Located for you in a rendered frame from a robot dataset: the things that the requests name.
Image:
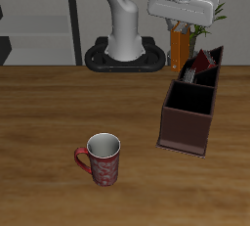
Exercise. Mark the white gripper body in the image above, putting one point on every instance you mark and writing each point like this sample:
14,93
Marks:
182,9

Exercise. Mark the red patterned mug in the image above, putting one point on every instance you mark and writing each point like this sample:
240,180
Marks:
103,164

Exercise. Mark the green pot plant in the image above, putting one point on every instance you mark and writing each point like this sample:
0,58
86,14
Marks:
208,14

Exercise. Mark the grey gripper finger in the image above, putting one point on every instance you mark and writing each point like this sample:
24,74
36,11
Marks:
186,28
170,25

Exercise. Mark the red book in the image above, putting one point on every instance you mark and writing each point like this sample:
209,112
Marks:
202,61

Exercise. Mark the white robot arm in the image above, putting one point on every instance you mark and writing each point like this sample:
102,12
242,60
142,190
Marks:
125,24

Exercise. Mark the striped book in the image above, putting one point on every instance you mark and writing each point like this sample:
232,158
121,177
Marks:
189,75

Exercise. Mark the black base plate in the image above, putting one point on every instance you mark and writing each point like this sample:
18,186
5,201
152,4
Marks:
94,61

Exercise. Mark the grey shelf unit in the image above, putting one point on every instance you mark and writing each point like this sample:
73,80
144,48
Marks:
35,21

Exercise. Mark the dark brown desk caddy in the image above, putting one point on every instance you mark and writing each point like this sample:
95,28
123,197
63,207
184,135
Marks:
187,124

